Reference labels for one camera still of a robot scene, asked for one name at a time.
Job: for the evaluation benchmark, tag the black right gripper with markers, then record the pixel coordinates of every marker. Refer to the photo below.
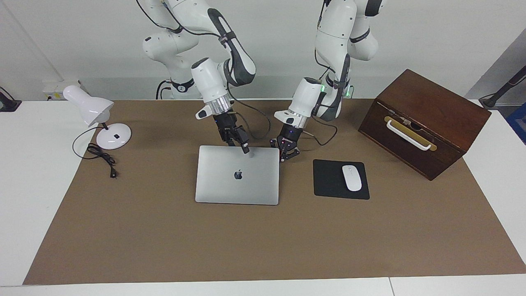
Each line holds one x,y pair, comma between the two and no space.
226,123

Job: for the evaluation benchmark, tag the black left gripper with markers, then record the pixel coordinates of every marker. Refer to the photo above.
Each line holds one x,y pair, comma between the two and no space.
289,135

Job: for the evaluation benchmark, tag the silver laptop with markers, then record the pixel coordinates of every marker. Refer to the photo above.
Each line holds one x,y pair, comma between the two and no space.
237,181

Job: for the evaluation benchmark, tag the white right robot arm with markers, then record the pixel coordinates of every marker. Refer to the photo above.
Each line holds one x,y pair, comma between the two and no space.
209,78

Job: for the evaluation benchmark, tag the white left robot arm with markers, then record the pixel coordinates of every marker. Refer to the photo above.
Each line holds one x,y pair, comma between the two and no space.
335,37

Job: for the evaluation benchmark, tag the black mouse pad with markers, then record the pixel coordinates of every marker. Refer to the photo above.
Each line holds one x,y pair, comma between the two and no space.
328,181

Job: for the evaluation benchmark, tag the white computer mouse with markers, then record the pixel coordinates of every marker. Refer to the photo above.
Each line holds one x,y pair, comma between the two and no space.
351,178

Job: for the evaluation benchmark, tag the brown table mat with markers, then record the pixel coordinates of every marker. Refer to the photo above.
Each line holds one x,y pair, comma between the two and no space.
263,238

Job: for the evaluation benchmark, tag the white desk lamp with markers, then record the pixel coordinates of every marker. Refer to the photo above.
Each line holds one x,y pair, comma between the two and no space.
88,105

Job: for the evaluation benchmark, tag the dark brown wooden box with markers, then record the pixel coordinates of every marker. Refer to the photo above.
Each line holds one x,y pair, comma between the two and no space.
444,111

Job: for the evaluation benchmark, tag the white power strip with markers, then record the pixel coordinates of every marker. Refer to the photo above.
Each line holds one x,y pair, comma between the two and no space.
55,88

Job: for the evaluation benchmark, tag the black stand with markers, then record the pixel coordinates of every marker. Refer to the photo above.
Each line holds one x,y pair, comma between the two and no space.
503,90

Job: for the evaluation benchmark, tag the blue crate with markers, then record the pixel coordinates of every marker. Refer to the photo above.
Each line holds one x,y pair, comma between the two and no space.
518,123

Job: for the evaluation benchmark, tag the black clamp mount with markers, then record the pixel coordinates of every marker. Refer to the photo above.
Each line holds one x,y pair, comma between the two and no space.
8,105

